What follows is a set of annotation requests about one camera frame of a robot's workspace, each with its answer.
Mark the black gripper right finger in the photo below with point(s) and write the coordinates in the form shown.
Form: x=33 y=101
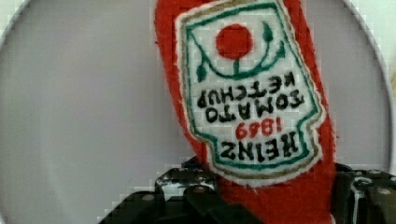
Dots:
x=363 y=196

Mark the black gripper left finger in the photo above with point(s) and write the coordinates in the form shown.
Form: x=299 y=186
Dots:
x=185 y=195

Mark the red plush ketchup bottle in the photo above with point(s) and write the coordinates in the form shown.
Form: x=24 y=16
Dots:
x=248 y=96

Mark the grey round plate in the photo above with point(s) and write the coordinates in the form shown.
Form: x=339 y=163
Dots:
x=87 y=117

